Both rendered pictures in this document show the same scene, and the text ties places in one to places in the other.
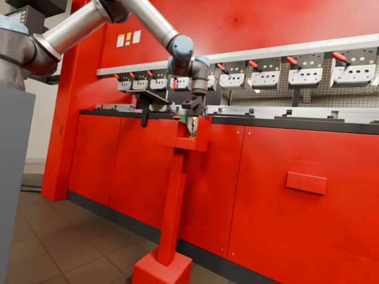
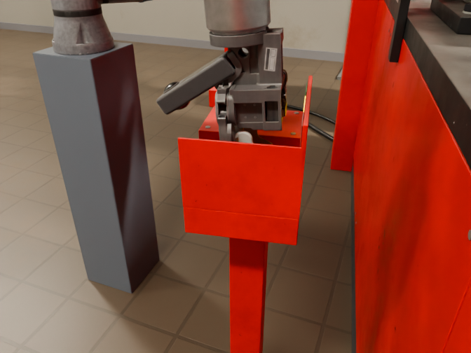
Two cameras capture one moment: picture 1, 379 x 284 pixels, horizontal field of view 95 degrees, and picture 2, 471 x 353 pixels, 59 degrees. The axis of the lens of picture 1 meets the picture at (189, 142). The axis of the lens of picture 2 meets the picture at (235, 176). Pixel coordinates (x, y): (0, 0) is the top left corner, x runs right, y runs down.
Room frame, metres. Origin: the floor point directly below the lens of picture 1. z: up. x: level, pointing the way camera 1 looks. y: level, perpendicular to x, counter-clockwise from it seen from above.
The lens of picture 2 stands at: (0.68, -0.50, 1.03)
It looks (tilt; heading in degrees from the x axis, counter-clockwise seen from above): 30 degrees down; 76
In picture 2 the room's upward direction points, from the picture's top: straight up
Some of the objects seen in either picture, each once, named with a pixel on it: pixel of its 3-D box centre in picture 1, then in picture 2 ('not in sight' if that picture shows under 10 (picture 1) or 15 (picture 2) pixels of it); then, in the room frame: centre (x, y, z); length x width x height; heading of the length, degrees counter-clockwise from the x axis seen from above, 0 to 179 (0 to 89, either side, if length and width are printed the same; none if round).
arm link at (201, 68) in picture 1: (200, 70); not in sight; (0.80, 0.00, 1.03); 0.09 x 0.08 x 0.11; 98
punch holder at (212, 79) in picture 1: (206, 78); not in sight; (1.24, -0.05, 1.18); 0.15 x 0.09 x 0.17; 62
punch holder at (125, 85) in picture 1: (127, 82); not in sight; (1.62, 0.66, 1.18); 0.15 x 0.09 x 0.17; 62
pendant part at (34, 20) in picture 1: (20, 35); not in sight; (1.50, 1.59, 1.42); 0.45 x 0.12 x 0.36; 65
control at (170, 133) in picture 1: (184, 129); (251, 150); (0.84, 0.03, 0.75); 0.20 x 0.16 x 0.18; 65
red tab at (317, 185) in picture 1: (305, 182); not in sight; (0.80, -0.55, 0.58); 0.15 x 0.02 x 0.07; 62
